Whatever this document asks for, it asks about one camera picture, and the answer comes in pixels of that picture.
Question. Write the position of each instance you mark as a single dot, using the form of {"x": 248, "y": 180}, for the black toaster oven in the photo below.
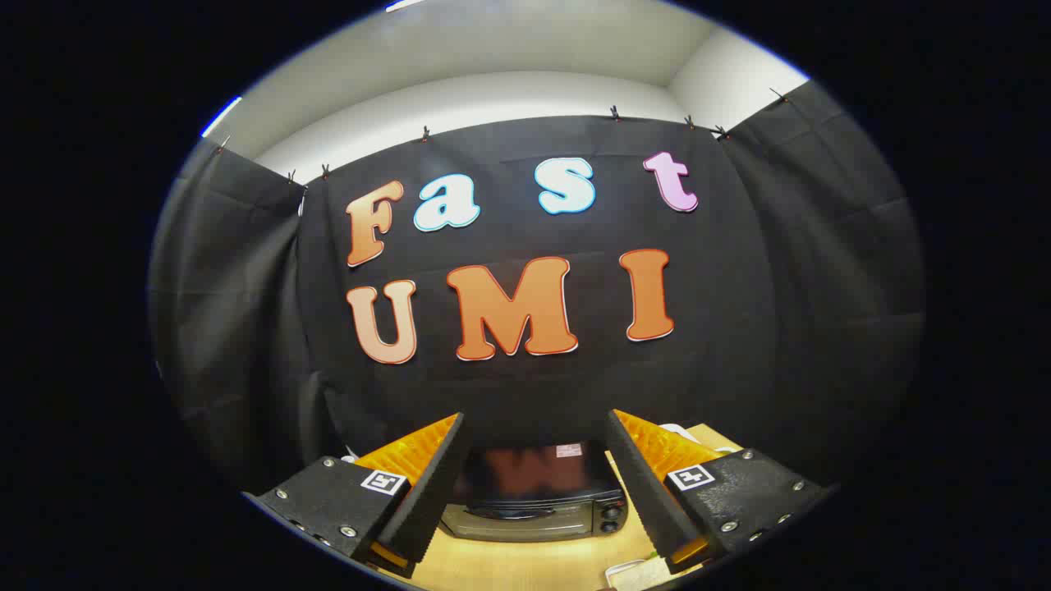
{"x": 534, "y": 513}

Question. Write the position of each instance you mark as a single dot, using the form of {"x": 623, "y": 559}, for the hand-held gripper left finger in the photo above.
{"x": 435, "y": 484}

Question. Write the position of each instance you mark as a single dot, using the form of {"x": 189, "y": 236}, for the toast and lettuce sandwich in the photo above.
{"x": 644, "y": 574}

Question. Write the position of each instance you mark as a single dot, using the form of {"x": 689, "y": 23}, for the black backdrop cloth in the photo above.
{"x": 739, "y": 312}

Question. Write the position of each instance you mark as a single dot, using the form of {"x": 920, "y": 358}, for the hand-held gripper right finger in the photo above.
{"x": 644, "y": 484}

